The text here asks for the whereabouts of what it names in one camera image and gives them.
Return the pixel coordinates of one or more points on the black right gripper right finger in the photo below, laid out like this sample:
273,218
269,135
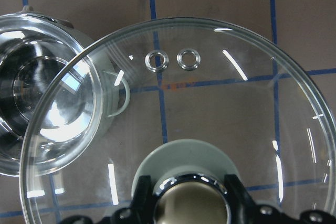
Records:
244,209

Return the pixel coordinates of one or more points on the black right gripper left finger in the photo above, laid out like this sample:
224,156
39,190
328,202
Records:
141,208

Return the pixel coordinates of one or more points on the glass pot lid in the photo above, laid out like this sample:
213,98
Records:
207,99

